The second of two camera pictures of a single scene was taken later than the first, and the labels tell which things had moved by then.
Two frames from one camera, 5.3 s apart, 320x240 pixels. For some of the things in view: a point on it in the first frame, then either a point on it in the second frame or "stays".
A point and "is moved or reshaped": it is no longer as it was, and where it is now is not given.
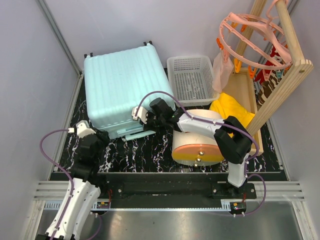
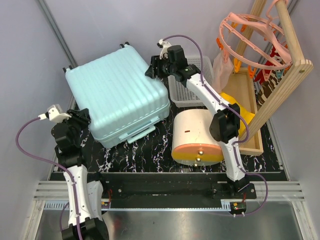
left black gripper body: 103,142 to 77,125
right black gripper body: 154,121 to 165,69
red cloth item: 261,77 stays
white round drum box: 194,149 stays
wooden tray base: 241,87 stays
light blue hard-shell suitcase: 116,83 is moved or reshaped
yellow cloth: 228,107 stays
